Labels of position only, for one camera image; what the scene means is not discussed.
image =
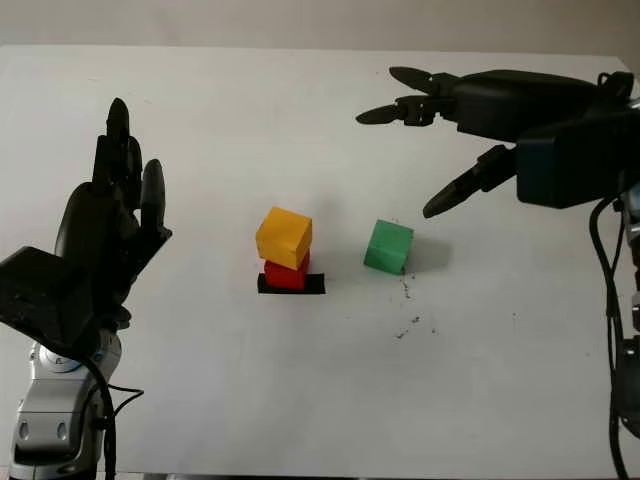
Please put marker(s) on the green cube block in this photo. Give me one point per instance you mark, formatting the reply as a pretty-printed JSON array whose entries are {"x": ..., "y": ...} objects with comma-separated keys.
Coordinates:
[{"x": 387, "y": 250}]

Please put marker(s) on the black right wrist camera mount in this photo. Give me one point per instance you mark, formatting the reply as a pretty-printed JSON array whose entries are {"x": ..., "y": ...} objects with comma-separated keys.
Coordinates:
[{"x": 570, "y": 160}]

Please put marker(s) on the yellow cube block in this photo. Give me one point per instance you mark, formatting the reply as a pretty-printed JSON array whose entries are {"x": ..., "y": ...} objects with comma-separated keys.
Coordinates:
[{"x": 280, "y": 240}]

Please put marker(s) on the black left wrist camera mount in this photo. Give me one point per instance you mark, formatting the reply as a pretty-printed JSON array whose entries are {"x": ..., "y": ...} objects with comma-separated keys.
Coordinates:
[{"x": 45, "y": 295}]

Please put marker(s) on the red cube block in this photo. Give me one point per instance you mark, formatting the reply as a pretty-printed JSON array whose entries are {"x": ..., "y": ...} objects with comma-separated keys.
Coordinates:
[{"x": 285, "y": 277}]

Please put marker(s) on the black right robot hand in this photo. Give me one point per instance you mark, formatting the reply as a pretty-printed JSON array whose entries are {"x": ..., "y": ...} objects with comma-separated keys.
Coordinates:
[{"x": 510, "y": 100}]

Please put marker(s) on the black tape strip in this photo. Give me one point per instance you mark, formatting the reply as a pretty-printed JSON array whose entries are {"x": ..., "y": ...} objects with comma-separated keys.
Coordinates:
[{"x": 316, "y": 285}]

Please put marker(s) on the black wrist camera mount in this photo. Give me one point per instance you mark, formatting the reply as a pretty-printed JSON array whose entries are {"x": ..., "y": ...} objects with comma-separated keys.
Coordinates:
[
  {"x": 570, "y": 160},
  {"x": 45, "y": 295}
]

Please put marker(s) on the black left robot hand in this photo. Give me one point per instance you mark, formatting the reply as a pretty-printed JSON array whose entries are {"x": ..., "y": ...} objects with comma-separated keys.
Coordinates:
[{"x": 95, "y": 225}]

